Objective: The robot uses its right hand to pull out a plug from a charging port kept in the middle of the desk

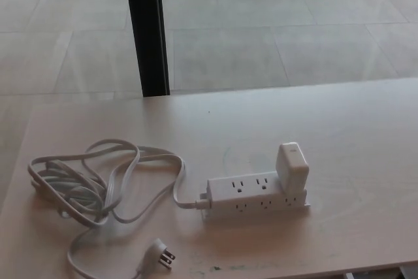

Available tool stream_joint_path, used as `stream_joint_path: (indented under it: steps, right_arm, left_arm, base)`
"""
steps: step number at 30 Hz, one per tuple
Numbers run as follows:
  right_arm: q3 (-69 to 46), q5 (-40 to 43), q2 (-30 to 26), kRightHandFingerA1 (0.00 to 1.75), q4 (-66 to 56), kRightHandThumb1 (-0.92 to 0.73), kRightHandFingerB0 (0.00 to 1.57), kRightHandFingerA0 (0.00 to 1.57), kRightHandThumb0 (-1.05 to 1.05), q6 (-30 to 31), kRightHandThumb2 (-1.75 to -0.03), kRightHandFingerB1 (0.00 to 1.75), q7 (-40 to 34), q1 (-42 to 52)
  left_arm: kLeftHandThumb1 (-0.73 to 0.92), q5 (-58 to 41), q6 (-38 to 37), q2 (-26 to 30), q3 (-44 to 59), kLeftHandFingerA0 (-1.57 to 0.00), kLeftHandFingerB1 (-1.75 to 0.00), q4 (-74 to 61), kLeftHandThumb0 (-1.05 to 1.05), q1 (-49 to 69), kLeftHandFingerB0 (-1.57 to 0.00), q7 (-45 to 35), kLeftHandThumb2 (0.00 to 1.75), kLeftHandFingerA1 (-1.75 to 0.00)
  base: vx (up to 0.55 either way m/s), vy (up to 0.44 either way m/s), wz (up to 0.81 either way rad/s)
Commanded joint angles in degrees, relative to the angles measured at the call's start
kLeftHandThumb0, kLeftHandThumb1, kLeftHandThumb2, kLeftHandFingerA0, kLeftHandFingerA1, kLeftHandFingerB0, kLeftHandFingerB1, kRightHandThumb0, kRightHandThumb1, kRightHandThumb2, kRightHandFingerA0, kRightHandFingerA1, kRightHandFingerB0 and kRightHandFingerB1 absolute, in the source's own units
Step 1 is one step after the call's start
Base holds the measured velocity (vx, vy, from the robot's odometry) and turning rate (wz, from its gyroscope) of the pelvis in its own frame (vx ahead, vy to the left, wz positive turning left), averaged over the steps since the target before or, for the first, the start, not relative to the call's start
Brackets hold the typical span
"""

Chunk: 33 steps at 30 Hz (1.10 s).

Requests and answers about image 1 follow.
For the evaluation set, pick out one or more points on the white square power adapter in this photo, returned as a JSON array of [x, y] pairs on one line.
[[291, 171]]

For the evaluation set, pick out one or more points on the white angled three-prong plug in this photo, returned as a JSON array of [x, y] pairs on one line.
[[160, 252]]

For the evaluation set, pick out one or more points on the white object under desk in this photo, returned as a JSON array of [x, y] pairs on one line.
[[396, 272]]

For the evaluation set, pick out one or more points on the white six-outlet power strip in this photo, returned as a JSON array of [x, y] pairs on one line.
[[251, 199]]

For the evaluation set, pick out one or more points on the black vertical window post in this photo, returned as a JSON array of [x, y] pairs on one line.
[[148, 30]]

